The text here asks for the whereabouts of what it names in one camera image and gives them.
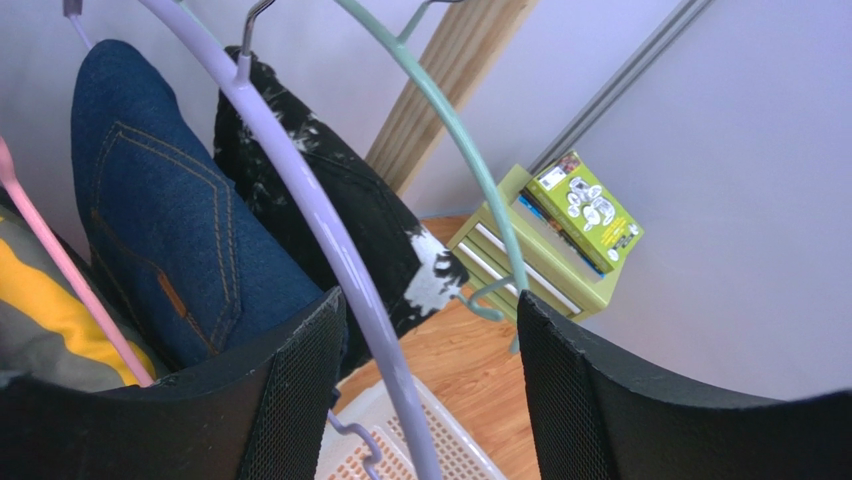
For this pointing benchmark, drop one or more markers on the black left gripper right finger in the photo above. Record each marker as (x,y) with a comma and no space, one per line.
(598,411)

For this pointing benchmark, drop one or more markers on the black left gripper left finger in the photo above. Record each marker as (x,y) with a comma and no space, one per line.
(257,411)

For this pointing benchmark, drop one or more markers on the lilac plastic hanger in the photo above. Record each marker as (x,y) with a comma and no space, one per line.
(233,79)

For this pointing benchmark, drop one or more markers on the dark blue denim trousers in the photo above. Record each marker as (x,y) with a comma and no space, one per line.
(178,252)

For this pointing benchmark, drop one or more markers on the mint green hanger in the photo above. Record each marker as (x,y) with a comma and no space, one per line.
(397,46)

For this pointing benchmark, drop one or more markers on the black white splattered trousers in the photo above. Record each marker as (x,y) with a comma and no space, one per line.
(414,272)

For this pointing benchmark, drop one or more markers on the grey yellow camouflage trousers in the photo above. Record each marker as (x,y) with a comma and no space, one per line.
(46,331)

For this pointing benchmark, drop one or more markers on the pink hanger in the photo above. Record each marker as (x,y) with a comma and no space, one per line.
(69,270)

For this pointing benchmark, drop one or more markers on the green drawer cabinet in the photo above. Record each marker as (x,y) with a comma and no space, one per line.
(555,273)

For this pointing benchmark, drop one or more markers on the green cover book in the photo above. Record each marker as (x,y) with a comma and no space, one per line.
(592,218)

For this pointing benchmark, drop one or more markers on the blue book under stack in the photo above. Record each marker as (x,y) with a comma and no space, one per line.
(556,230)

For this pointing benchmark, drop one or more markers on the wooden clothes rack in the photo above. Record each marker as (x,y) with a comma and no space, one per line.
(469,39)

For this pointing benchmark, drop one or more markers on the aluminium corner post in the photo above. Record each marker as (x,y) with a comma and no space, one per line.
(681,18)

